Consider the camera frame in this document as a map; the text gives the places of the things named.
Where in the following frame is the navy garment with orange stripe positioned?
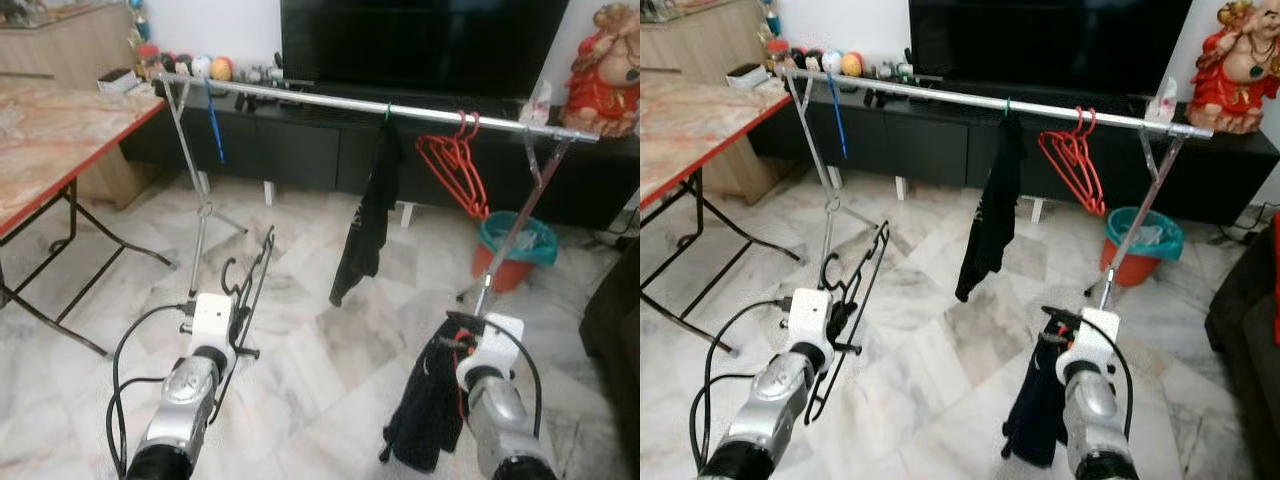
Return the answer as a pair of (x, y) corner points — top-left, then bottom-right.
(378, 315), (476, 473)
(1000, 315), (1076, 469)

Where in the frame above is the red plastic hanger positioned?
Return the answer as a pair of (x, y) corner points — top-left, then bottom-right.
(424, 112), (491, 221)
(415, 110), (483, 216)
(1037, 107), (1101, 213)
(1045, 109), (1109, 218)

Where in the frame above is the blue plastic hanger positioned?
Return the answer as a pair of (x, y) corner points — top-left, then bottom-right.
(825, 72), (851, 161)
(203, 78), (228, 166)

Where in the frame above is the red bucket with teal bag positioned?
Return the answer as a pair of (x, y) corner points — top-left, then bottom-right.
(1100, 206), (1186, 289)
(470, 210), (559, 294)

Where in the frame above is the black shirt with green logo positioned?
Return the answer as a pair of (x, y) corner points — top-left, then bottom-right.
(328, 118), (406, 308)
(955, 112), (1028, 304)

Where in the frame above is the red square cushion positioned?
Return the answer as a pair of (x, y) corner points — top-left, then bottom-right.
(1270, 225), (1280, 351)

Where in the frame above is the silver metal clothes rack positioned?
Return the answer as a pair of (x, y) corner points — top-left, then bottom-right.
(785, 68), (1214, 311)
(155, 70), (601, 321)

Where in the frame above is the small white packet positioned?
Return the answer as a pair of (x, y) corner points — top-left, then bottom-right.
(520, 78), (553, 126)
(1145, 75), (1181, 123)

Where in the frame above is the marble top folding table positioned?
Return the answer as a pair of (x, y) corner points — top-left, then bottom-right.
(0, 75), (176, 359)
(640, 70), (803, 356)

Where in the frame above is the white cardboard box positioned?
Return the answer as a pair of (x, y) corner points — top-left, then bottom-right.
(728, 63), (786, 89)
(98, 68), (153, 94)

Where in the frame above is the red laughing Buddha statue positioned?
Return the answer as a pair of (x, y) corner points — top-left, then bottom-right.
(560, 0), (641, 139)
(1185, 0), (1280, 136)

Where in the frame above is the black television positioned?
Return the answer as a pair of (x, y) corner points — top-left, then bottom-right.
(280, 0), (571, 101)
(908, 0), (1196, 96)

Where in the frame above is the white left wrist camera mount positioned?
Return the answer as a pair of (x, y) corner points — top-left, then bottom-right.
(188, 292), (238, 376)
(788, 288), (836, 371)

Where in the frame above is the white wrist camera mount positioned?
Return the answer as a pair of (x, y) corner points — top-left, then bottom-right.
(788, 288), (836, 371)
(1055, 307), (1121, 386)
(188, 292), (238, 376)
(455, 313), (526, 391)

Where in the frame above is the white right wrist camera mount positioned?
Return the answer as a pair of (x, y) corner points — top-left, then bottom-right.
(455, 313), (526, 391)
(1055, 307), (1121, 386)

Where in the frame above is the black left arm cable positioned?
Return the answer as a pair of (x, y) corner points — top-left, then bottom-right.
(688, 295), (796, 476)
(105, 300), (201, 479)

